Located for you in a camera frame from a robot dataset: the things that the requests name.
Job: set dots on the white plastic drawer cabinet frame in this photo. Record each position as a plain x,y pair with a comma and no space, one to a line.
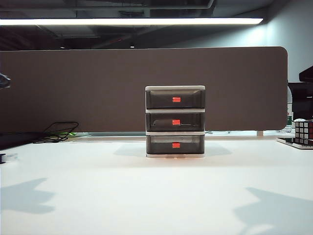
174,87

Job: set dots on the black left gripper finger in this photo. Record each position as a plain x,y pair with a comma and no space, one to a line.
4,80

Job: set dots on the brown desk partition panel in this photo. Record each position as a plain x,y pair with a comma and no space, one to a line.
73,85

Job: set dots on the clear bottle with green label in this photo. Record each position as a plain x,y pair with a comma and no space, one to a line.
289,115

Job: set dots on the black rubik's cube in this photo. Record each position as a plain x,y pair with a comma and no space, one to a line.
303,131

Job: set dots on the black monitor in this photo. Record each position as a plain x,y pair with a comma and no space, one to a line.
303,102

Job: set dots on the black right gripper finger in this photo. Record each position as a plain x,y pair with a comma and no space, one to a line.
308,74

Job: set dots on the long ceiling light strip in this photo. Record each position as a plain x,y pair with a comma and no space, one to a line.
122,21

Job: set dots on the small black clip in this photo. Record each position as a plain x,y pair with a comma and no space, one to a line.
2,157

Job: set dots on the white-edged smartphone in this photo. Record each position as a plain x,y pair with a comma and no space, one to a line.
286,140

